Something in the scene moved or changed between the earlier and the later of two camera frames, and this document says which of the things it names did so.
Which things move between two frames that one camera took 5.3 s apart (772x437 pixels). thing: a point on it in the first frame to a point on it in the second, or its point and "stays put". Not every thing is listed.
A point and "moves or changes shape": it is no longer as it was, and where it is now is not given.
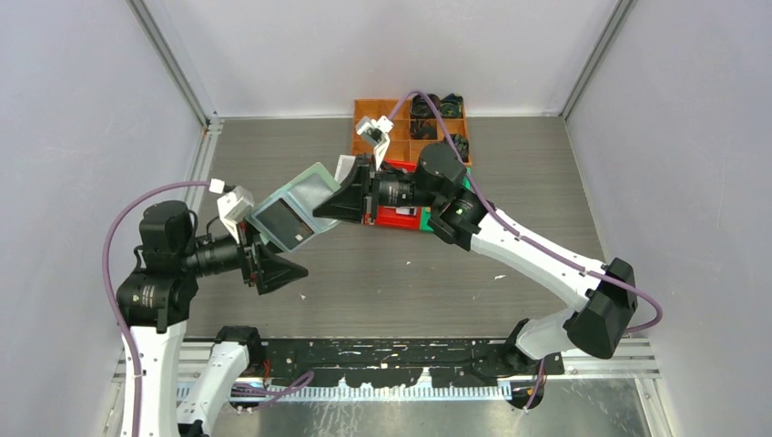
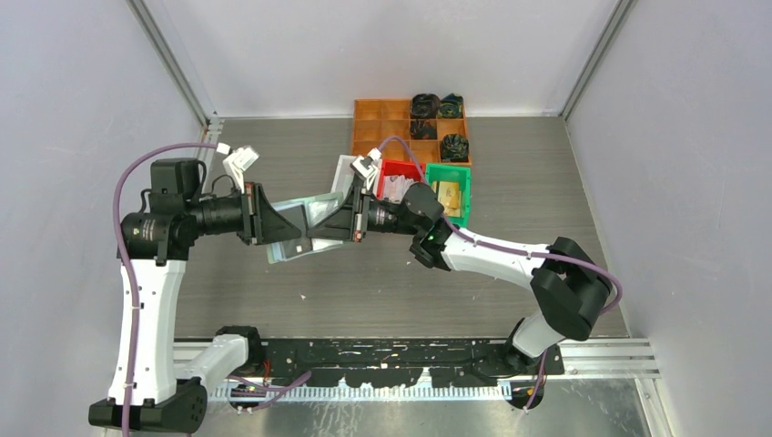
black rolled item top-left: (420, 107) stays put
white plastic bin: (344, 166) stays put
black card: (285, 224) moves or changes shape
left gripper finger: (273, 271) to (269, 225)
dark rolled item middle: (423, 129) stays put
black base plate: (481, 362) stays put
